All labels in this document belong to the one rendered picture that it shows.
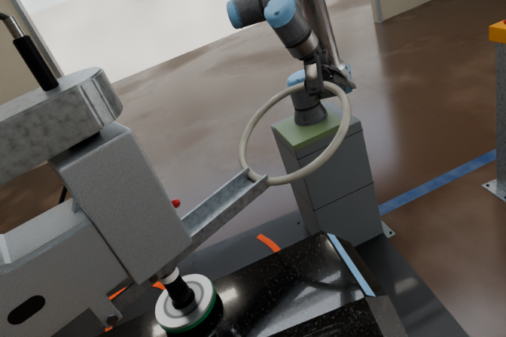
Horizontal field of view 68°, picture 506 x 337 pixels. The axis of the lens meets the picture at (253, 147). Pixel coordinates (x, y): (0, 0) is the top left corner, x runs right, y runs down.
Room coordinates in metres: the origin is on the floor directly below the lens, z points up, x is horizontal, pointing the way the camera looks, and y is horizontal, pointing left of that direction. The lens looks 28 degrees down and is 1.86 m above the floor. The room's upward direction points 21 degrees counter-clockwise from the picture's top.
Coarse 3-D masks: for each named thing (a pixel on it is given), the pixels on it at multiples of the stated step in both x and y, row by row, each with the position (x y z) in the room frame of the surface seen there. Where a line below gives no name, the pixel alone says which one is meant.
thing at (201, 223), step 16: (240, 176) 1.21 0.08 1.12; (224, 192) 1.16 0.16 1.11; (240, 192) 1.16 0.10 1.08; (256, 192) 1.10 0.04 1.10; (208, 208) 1.12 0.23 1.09; (224, 208) 1.04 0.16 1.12; (240, 208) 1.06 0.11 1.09; (192, 224) 1.08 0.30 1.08; (208, 224) 1.00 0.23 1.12; (224, 224) 1.02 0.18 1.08; (192, 240) 0.96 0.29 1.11; (160, 272) 0.90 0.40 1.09; (128, 288) 0.85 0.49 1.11; (144, 288) 0.87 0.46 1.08; (128, 304) 0.84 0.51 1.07; (96, 320) 0.79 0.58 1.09; (112, 320) 0.78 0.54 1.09
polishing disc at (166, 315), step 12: (192, 276) 1.05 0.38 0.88; (204, 276) 1.03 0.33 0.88; (192, 288) 0.99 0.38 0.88; (204, 288) 0.97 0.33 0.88; (168, 300) 0.98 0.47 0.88; (204, 300) 0.92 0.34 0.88; (156, 312) 0.95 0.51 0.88; (168, 312) 0.93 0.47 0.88; (180, 312) 0.91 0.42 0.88; (192, 312) 0.89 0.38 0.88; (204, 312) 0.88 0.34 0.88; (168, 324) 0.88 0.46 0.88; (180, 324) 0.86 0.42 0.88
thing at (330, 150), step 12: (300, 84) 1.46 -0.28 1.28; (324, 84) 1.36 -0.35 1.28; (276, 96) 1.50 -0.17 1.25; (264, 108) 1.50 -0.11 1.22; (348, 108) 1.17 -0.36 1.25; (252, 120) 1.47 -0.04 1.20; (348, 120) 1.13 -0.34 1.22; (240, 144) 1.39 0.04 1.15; (336, 144) 1.07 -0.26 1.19; (240, 156) 1.33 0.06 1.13; (324, 156) 1.05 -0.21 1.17; (312, 168) 1.05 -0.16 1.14; (252, 180) 1.19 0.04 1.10; (276, 180) 1.10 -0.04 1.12; (288, 180) 1.07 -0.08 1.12
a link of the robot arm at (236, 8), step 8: (232, 0) 1.23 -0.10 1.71; (240, 0) 1.21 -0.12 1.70; (248, 0) 1.19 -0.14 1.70; (256, 0) 1.18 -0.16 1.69; (232, 8) 1.21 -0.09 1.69; (240, 8) 1.20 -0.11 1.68; (248, 8) 1.18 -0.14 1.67; (256, 8) 1.18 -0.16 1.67; (232, 16) 1.21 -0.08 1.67; (240, 16) 1.20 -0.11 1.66; (248, 16) 1.19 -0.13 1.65; (256, 16) 1.18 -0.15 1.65; (232, 24) 1.22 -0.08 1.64; (240, 24) 1.21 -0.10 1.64; (248, 24) 1.21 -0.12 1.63
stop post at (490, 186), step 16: (496, 32) 1.75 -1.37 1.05; (496, 48) 1.77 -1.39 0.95; (496, 64) 1.77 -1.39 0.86; (496, 80) 1.77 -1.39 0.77; (496, 96) 1.78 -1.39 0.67; (496, 112) 1.78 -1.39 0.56; (496, 128) 1.78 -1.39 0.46; (496, 144) 1.78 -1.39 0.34; (496, 160) 1.78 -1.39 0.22; (496, 192) 1.74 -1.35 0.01
